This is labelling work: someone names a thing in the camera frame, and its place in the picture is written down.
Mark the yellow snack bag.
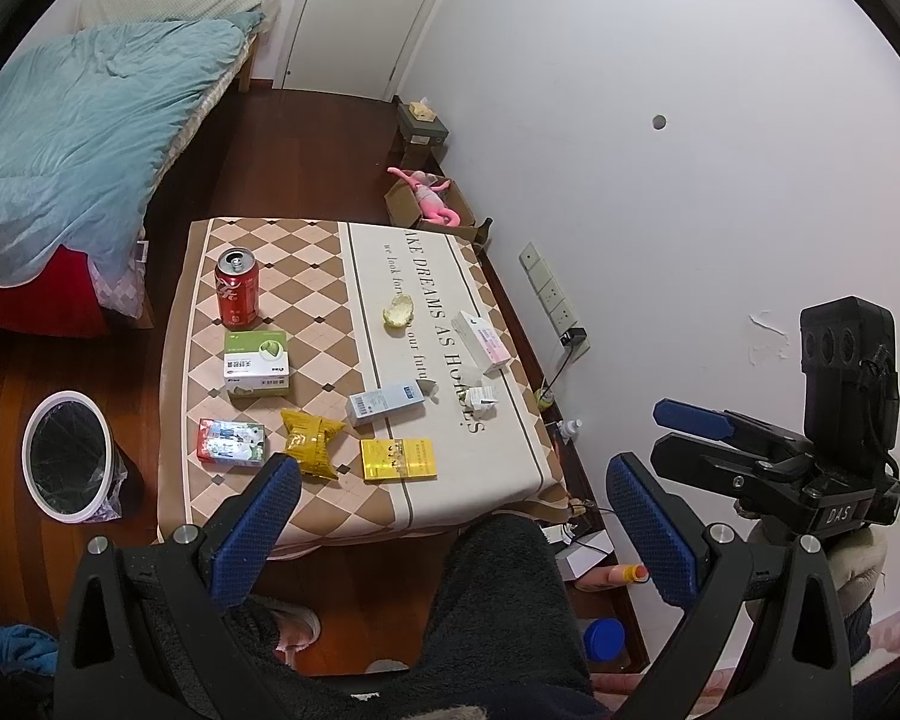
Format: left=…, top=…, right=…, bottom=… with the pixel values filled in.
left=281, top=410, right=344, bottom=481

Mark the yellow box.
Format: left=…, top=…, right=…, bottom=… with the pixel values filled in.
left=361, top=439, right=437, bottom=483

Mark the green white carton box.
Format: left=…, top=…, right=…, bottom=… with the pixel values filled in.
left=222, top=330, right=290, bottom=398

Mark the blue white long box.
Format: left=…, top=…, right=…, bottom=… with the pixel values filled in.
left=346, top=380, right=425, bottom=426

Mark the white printed carton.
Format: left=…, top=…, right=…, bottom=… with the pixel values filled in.
left=460, top=383, right=497, bottom=419

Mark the pink white box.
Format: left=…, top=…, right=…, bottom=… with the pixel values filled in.
left=452, top=312, right=512, bottom=376

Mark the red soda can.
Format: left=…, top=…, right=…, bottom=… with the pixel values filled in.
left=214, top=247, right=258, bottom=330

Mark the yellow citrus peel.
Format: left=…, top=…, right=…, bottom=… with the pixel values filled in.
left=382, top=294, right=414, bottom=330

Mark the white round trash bin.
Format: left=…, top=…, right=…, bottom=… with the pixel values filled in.
left=20, top=390, right=128, bottom=525

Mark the orange capped tube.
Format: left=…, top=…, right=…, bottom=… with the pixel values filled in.
left=575, top=564, right=650, bottom=593

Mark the grey slipper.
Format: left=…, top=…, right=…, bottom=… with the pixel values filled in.
left=251, top=596, right=322, bottom=668

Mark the red blue snack packet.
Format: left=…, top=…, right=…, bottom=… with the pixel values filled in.
left=196, top=419, right=266, bottom=466

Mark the blue round lid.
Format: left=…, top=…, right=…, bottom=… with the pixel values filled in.
left=582, top=617, right=626, bottom=663

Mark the white small bottle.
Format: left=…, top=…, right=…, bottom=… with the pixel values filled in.
left=557, top=419, right=582, bottom=442

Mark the black charger plug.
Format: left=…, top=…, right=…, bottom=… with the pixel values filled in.
left=560, top=327, right=587, bottom=349

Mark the green small cup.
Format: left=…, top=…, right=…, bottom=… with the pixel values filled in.
left=535, top=387, right=554, bottom=411

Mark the black fleece trouser leg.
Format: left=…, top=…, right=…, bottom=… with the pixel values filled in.
left=224, top=515, right=611, bottom=718

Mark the checkered printed tablecloth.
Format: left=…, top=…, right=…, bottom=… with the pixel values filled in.
left=157, top=218, right=571, bottom=559

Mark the blue cloth heap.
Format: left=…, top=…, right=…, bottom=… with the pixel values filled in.
left=0, top=624, right=59, bottom=678

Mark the dark glass bottle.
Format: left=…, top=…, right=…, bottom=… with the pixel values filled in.
left=473, top=218, right=493, bottom=250

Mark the checkered pink bed sheet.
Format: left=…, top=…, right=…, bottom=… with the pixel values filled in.
left=87, top=238, right=149, bottom=320

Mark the red bed sheet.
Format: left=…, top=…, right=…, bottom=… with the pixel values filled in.
left=0, top=247, right=109, bottom=338

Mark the pink plush toy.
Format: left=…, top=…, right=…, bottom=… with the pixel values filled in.
left=388, top=167, right=460, bottom=227

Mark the brown cardboard box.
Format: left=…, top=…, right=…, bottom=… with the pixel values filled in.
left=385, top=179, right=493, bottom=247

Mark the tissue box on stool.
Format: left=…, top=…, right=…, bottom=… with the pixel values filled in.
left=397, top=103, right=448, bottom=146

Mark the light blue duvet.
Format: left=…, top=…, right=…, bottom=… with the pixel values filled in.
left=0, top=11, right=261, bottom=288

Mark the white door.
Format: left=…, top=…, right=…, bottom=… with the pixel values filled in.
left=281, top=0, right=430, bottom=101

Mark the white wall power strip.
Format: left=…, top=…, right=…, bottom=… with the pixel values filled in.
left=518, top=242, right=589, bottom=361

